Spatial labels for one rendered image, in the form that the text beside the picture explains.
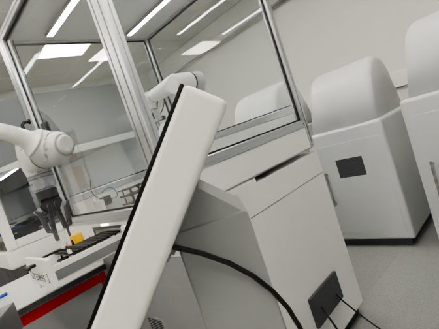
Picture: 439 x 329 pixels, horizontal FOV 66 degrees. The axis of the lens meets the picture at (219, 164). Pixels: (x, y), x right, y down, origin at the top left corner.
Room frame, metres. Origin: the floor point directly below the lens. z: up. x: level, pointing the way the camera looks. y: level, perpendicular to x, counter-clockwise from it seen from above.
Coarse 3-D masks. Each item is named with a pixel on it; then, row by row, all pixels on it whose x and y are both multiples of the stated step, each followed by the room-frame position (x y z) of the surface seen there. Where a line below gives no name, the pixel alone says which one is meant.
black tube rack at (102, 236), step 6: (96, 234) 1.51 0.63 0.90; (102, 234) 1.45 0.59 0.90; (108, 234) 1.40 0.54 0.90; (114, 234) 1.41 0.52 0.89; (84, 240) 1.46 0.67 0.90; (90, 240) 1.41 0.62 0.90; (96, 240) 1.36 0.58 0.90; (102, 240) 1.48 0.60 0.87; (72, 246) 1.42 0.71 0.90; (78, 246) 1.36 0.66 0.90; (84, 246) 1.32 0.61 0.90; (90, 246) 1.43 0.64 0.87; (78, 252) 1.39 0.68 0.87; (60, 258) 1.39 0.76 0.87; (66, 258) 1.34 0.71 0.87
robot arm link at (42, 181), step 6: (42, 174) 1.25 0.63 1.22; (48, 174) 1.26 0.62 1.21; (30, 180) 1.24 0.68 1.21; (36, 180) 1.24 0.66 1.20; (42, 180) 1.24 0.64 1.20; (48, 180) 1.26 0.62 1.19; (54, 180) 1.28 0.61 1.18; (30, 186) 1.26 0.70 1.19; (36, 186) 1.24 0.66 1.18; (42, 186) 1.24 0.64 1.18; (48, 186) 1.25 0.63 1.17
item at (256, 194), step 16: (288, 160) 1.71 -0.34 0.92; (304, 160) 1.63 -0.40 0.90; (256, 176) 1.53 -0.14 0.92; (272, 176) 1.44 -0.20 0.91; (288, 176) 1.52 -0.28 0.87; (304, 176) 1.60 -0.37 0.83; (240, 192) 1.29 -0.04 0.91; (256, 192) 1.35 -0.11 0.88; (272, 192) 1.42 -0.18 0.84; (288, 192) 1.49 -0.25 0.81; (256, 208) 1.33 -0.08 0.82; (96, 224) 1.53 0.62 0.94; (112, 224) 1.41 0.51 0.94
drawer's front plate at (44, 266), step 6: (24, 258) 1.35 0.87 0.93; (30, 258) 1.28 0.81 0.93; (36, 258) 1.24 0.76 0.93; (42, 258) 1.19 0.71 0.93; (48, 258) 1.16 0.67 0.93; (30, 264) 1.31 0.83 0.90; (36, 264) 1.24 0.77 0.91; (42, 264) 1.18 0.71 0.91; (48, 264) 1.15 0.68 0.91; (36, 270) 1.27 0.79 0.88; (42, 270) 1.20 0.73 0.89; (48, 270) 1.15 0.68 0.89; (42, 276) 1.22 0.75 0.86; (48, 276) 1.17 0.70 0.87; (54, 276) 1.16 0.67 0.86; (36, 282) 1.32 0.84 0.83; (42, 282) 1.25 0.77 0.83; (48, 282) 1.19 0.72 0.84; (54, 282) 1.15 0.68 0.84; (54, 288) 1.16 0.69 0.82
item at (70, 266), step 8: (120, 232) 1.49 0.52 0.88; (112, 240) 1.34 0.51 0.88; (88, 248) 1.28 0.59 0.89; (96, 248) 1.29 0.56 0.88; (104, 248) 1.31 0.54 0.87; (112, 248) 1.33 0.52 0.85; (56, 256) 1.41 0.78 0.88; (64, 256) 1.43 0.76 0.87; (80, 256) 1.25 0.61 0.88; (88, 256) 1.26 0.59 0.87; (96, 256) 1.28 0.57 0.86; (104, 256) 1.30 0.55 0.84; (56, 264) 1.19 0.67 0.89; (64, 264) 1.20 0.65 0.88; (72, 264) 1.22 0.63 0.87; (80, 264) 1.24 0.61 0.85; (88, 264) 1.26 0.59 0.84; (56, 272) 1.18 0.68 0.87; (64, 272) 1.20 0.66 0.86; (72, 272) 1.21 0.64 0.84
